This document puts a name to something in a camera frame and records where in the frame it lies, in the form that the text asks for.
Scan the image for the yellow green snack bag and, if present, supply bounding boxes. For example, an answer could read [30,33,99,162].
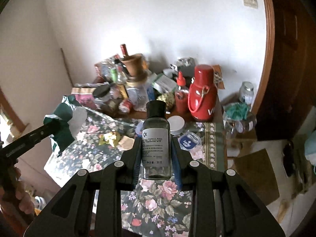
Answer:
[99,131,122,148]

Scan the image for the small dark labelled bottle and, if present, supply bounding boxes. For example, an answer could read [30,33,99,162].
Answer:
[142,114,171,180]

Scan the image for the round silver tin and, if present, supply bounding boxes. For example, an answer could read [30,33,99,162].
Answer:
[168,116,185,135]

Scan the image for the green plastic bag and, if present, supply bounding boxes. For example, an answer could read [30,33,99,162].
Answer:
[43,95,87,157]

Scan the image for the person's left hand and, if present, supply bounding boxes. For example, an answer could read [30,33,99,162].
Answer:
[1,166,34,217]

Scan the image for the brown cardboard piece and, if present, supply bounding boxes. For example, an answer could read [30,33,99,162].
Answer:
[117,136,134,151]

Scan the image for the clear lid plastic box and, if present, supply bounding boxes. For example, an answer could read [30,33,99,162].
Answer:
[178,132,201,151]

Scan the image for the floral green tablecloth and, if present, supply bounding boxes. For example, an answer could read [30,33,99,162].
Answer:
[43,95,227,237]

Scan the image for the wooden table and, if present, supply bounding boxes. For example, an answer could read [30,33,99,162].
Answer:
[146,100,211,122]

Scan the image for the small red can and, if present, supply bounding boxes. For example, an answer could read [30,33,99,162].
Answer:
[118,99,133,114]

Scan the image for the red thermos jug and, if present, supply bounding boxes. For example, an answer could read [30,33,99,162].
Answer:
[188,64,217,121]

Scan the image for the red sauce squeeze bottle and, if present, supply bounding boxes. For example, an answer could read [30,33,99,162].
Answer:
[175,71,189,114]

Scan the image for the yellow green yarn ball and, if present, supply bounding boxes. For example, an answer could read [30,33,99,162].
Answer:
[157,91,175,112]

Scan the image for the glass jar with gold lid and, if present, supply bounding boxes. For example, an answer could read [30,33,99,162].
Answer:
[125,75,150,112]

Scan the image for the black lid glass jar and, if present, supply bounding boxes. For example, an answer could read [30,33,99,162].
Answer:
[93,84,123,117]

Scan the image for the maroon striped paper bag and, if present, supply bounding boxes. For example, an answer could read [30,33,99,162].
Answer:
[71,84,102,110]

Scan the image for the yellow labelled liquor bottle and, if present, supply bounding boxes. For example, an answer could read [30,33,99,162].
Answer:
[114,57,129,99]

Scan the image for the clear jar with silver lid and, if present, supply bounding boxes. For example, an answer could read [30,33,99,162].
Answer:
[239,81,254,105]

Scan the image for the green cap bottle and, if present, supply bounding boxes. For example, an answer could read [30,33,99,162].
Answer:
[110,67,118,82]

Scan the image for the red patterned snack package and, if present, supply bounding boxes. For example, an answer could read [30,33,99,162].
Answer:
[94,55,120,82]

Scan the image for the brown clay vase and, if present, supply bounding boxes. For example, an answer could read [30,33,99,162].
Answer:
[121,54,145,76]

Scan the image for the dark wine bottle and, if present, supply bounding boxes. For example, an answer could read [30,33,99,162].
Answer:
[120,44,130,60]

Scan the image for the dark wooden door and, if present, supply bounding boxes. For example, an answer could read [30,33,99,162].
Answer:
[253,0,315,141]

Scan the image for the wall light switch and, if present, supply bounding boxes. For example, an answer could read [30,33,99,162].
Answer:
[243,0,258,9]

